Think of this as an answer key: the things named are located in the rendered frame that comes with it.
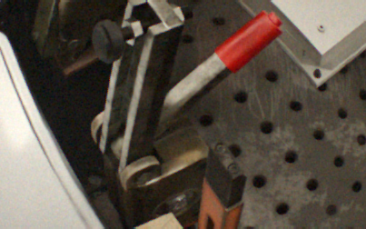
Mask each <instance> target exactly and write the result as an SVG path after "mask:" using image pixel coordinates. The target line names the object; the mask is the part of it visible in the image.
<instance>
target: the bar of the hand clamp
mask: <svg viewBox="0 0 366 229"><path fill-rule="evenodd" d="M190 18H193V10H192V9H191V7H190V6H188V5H185V6H182V7H179V6H177V5H174V4H168V3H167V1H166V0H128V3H127V7H126V12H125V16H124V20H123V24H122V28H119V26H118V25H117V24H115V23H114V22H112V21H111V20H109V19H105V20H103V21H102V22H100V23H98V24H96V25H95V29H94V30H93V36H92V40H93V46H94V50H95V52H96V54H97V56H98V58H99V59H100V60H102V62H103V61H105V62H106V63H107V64H111V63H114V67H113V70H112V72H111V78H110V82H109V87H108V93H107V98H106V103H105V109H104V123H103V128H102V133H101V139H100V149H101V150H102V152H103V154H108V153H110V152H112V151H113V150H112V148H111V146H110V144H111V143H112V141H113V138H114V135H116V134H118V133H123V132H124V130H125V133H124V144H123V149H122V153H121V162H120V166H119V169H118V178H119V180H120V181H121V182H122V179H121V172H122V171H123V169H125V167H126V166H127V165H129V164H131V163H132V162H135V161H137V160H139V159H141V158H143V157H146V156H149V155H152V154H151V152H152V150H153V143H154V139H155V136H156V132H157V128H158V124H159V121H160V117H161V113H162V110H163V103H164V99H165V96H166V92H167V88H168V84H169V81H170V77H171V73H172V70H173V64H174V60H175V57H176V54H177V50H178V46H179V44H180V40H181V36H182V33H183V28H184V21H186V20H188V19H190Z"/></svg>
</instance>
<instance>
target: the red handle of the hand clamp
mask: <svg viewBox="0 0 366 229"><path fill-rule="evenodd" d="M280 25H282V21H281V19H280V17H278V16H277V15H276V14H275V13H274V12H271V13H270V14H268V13H267V12H266V11H264V10H262V11H261V12H260V13H259V14H258V15H257V16H255V17H254V18H253V19H252V20H250V22H248V23H246V24H245V26H242V27H241V28H240V29H239V30H238V31H237V32H235V33H234V34H233V35H232V36H230V37H228V38H227V40H226V41H225V42H223V43H221V44H220V45H219V46H218V47H217V48H216V49H214V50H215V53H214V54H213V55H211V56H210V57H208V58H207V59H206V60H205V61H204V62H203V63H202V64H201V65H200V66H198V67H197V68H196V69H195V70H194V71H193V72H191V73H189V74H188V75H187V76H186V77H185V78H184V79H183V80H182V81H181V82H180V83H179V84H177V85H176V86H175V87H174V88H173V89H171V90H170V91H169V92H168V93H167V94H166V96H165V99H164V103H163V110H162V113H161V117H160V121H159V124H158V128H157V132H156V136H155V138H156V137H157V136H159V135H160V134H161V133H162V132H164V131H165V130H166V129H167V128H168V127H169V126H171V125H172V124H173V123H174V122H175V121H177V120H178V119H179V118H180V117H181V116H182V115H184V114H185V113H186V112H187V111H188V110H190V109H191V108H192V107H193V106H194V105H196V104H197V103H198V102H199V101H200V100H201V99H203V98H204V97H205V96H206V95H207V94H209V93H210V92H211V91H212V90H213V89H214V88H215V87H216V86H217V85H218V84H219V83H221V82H222V81H223V80H224V79H225V78H227V77H228V76H229V75H230V74H231V73H236V72H238V71H240V70H241V69H242V68H243V67H244V66H245V65H246V64H248V63H250V61H251V60H252V59H253V58H254V57H255V56H256V55H257V54H259V53H260V52H261V51H262V50H263V49H264V48H266V47H267V46H268V45H270V44H271V43H272V41H274V40H275V39H276V38H277V37H278V36H280V35H281V34H282V30H281V28H280ZM124 133H125V130H124V132H123V133H118V134H116V135H114V138H113V141H112V143H111V144H110V146H111V148H112V150H113V151H114V153H115V155H116V157H117V158H118V159H120V160H121V153H122V149H123V144H124Z"/></svg>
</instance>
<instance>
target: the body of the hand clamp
mask: <svg viewBox="0 0 366 229"><path fill-rule="evenodd" d="M208 151H209V147H208V146H207V144H206V143H205V142H204V140H203V139H202V137H201V136H200V134H199V133H198V131H197V130H196V129H195V127H194V125H193V123H192V122H191V121H190V119H189V118H188V116H187V115H186V114H184V115H182V116H181V117H180V118H179V119H178V120H177V121H175V122H174V123H173V124H172V125H171V126H169V127H168V128H167V129H166V130H165V131H164V132H162V133H161V134H160V135H159V136H157V137H156V138H155V139H154V143H153V150H152V152H151V154H152V156H154V157H155V158H156V159H157V161H158V162H159V164H160V166H161V170H162V176H160V177H158V178H156V179H154V180H152V181H149V182H147V183H146V184H143V185H141V186H140V185H139V186H138V187H137V188H136V189H135V188H134V189H133V190H129V191H128V192H126V190H125V189H124V187H123V186H122V183H121V181H120V180H119V178H118V169H119V166H120V162H121V160H120V159H118V158H117V157H116V155H115V153H114V151H112V152H110V153H108V154H104V172H105V177H106V182H107V192H108V197H109V200H110V201H111V203H112V204H113V205H114V208H115V209H116V210H117V212H118V213H119V215H120V216H121V217H122V223H123V229H134V228H135V227H138V226H140V225H143V224H147V223H149V222H151V221H153V220H154V219H156V218H160V217H162V216H164V215H165V214H169V213H172V214H173V215H174V216H175V218H176V220H177V222H178V223H179V224H180V225H181V227H182V228H183V229H193V224H195V223H199V215H200V208H201V199H202V190H203V178H204V177H205V169H206V165H207V159H208Z"/></svg>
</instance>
